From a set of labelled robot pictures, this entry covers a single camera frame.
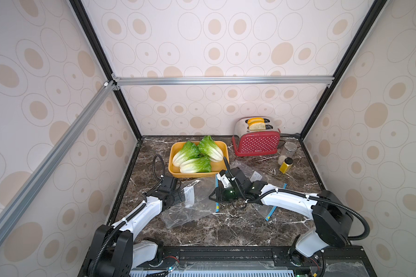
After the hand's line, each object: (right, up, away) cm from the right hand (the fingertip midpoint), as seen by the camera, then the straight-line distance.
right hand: (215, 195), depth 81 cm
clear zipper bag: (-8, -6, +8) cm, 13 cm away
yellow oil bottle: (+40, +13, +15) cm, 45 cm away
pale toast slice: (+25, +36, +18) cm, 47 cm away
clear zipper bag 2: (+17, +2, -22) cm, 28 cm away
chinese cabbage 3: (-8, +13, +13) cm, 20 cm away
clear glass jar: (+42, +22, +14) cm, 49 cm away
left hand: (-19, -3, +7) cm, 20 cm away
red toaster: (+24, +26, +18) cm, 40 cm away
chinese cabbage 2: (-4, +23, +20) cm, 31 cm away
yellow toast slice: (+23, +39, +18) cm, 49 cm away
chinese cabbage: (-15, +21, +19) cm, 32 cm away
